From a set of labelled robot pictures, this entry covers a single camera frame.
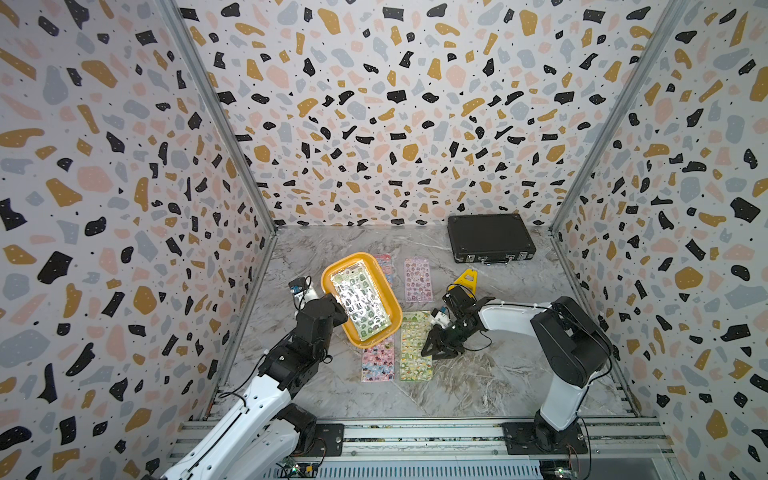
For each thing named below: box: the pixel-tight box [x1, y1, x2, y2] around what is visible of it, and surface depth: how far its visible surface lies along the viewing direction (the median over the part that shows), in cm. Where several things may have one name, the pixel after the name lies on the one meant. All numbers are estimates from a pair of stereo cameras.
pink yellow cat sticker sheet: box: [361, 333, 395, 382], surface depth 89 cm
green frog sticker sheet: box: [330, 260, 392, 341], surface depth 85 cm
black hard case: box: [447, 213, 536, 265], surface depth 119 cm
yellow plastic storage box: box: [321, 252, 403, 349], surface depth 85 cm
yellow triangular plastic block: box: [448, 268, 478, 297], surface depth 108 cm
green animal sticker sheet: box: [400, 311, 434, 381], surface depth 91 cm
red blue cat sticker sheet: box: [374, 254, 395, 287], surface depth 113 cm
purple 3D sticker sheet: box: [404, 258, 433, 303], surface depth 108 cm
